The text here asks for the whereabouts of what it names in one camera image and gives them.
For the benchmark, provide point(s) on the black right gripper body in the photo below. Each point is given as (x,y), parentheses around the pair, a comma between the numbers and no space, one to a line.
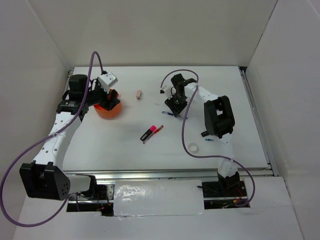
(176,95)

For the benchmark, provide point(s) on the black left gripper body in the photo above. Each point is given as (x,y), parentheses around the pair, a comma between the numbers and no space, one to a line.
(98,96)

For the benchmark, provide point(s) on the red pen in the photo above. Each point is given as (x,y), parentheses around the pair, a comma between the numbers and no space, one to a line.
(151,135)

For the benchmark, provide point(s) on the pink highlighter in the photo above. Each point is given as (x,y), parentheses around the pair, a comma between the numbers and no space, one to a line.
(148,133)

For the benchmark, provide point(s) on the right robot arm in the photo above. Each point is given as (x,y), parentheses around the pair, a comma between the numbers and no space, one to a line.
(219,121)

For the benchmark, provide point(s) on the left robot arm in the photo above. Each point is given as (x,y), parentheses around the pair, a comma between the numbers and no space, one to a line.
(44,178)

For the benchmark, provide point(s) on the orange round organizer container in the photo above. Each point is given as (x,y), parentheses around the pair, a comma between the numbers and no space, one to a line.
(108,114)

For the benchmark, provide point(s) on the pink eraser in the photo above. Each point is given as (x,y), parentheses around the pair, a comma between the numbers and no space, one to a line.
(138,95)

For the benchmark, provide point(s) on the yellow highlighter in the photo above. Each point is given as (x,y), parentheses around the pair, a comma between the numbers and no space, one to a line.
(203,134)

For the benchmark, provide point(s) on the clear tape roll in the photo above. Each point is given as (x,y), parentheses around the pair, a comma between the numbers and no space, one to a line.
(193,148)

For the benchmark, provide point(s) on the white foil cover sheet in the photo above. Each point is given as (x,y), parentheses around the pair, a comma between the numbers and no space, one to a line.
(158,198)

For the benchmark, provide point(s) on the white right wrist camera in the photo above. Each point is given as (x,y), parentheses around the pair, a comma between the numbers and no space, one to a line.
(163,89)

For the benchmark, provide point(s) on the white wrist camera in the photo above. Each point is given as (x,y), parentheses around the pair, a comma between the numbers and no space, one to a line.
(163,89)
(107,81)

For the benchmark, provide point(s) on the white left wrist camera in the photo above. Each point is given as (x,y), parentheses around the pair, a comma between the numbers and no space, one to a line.
(107,81)

